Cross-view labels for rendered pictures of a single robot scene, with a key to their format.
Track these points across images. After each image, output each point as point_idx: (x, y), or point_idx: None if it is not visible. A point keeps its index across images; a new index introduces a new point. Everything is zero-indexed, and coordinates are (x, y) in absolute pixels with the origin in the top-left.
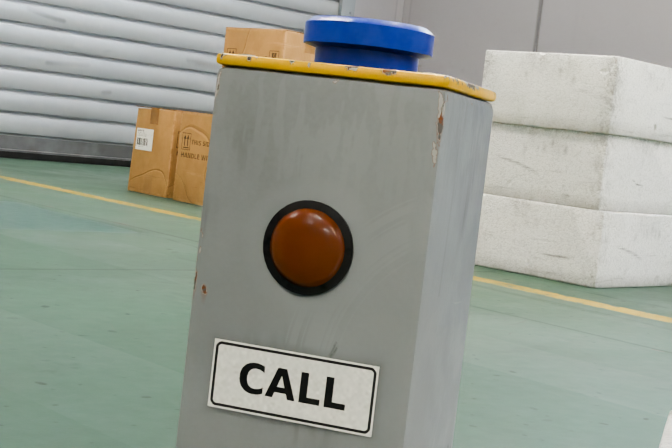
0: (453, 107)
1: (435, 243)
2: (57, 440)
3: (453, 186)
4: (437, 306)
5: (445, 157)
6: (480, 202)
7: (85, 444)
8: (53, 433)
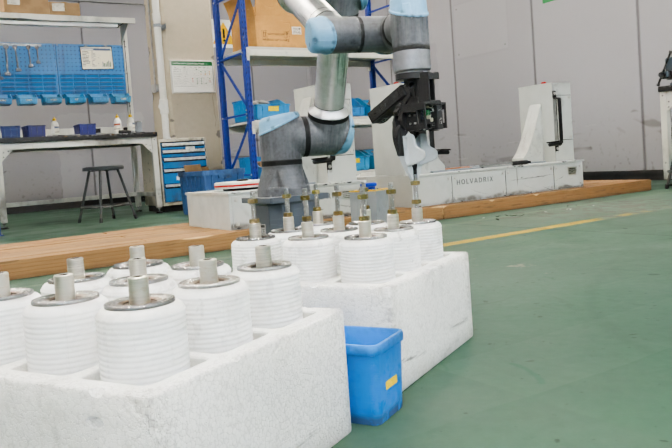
0: (352, 194)
1: (352, 210)
2: (662, 292)
3: (357, 203)
4: (357, 218)
5: (351, 200)
6: (374, 205)
7: (663, 294)
8: (670, 291)
